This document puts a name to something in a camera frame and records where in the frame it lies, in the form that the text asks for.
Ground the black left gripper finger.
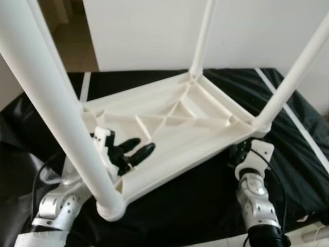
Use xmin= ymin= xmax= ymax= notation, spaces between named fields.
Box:
xmin=116 ymin=137 xmax=142 ymax=154
xmin=124 ymin=143 xmax=156 ymax=168

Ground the white plastic table top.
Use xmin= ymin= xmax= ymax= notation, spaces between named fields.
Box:
xmin=80 ymin=71 xmax=268 ymax=206

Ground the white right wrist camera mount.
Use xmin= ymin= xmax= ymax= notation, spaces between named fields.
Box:
xmin=235 ymin=139 xmax=276 ymax=181

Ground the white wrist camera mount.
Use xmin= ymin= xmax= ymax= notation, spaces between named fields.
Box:
xmin=235 ymin=139 xmax=276 ymax=181
xmin=92 ymin=128 xmax=116 ymax=178

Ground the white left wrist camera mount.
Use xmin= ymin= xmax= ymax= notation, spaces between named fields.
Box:
xmin=92 ymin=128 xmax=116 ymax=178

